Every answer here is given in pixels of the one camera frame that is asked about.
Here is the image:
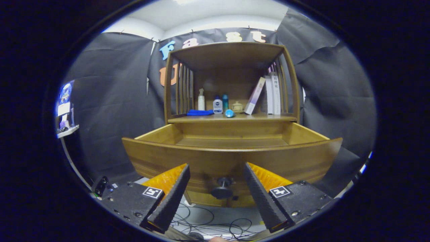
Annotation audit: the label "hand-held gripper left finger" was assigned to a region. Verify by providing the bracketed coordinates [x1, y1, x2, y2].
[101, 163, 191, 234]

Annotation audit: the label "purple and white box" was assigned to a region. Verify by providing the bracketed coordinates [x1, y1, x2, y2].
[244, 77, 266, 115]

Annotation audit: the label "black drawer knob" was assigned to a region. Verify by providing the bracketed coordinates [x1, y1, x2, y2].
[211, 177, 234, 199]

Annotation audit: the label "wooden countertop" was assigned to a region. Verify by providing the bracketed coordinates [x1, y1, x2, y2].
[167, 113, 298, 123]

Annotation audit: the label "white book with black print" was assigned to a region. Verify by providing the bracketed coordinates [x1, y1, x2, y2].
[269, 72, 281, 115]

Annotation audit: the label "black backdrop cloth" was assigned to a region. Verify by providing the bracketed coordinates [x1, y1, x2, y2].
[62, 8, 377, 195]

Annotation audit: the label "wooden cabinet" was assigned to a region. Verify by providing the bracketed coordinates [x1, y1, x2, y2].
[164, 41, 300, 207]

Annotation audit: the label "small black device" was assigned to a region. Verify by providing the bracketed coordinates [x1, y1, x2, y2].
[91, 176, 109, 197]

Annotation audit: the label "white desk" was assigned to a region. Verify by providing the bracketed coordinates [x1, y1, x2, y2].
[56, 125, 80, 139]

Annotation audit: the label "black floor cables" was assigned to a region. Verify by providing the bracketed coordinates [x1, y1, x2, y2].
[170, 202, 266, 241]

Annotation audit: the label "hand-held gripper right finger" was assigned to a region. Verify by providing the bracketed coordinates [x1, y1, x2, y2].
[243, 162, 333, 233]

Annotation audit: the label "computer monitor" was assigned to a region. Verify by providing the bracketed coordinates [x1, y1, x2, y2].
[58, 81, 75, 116]

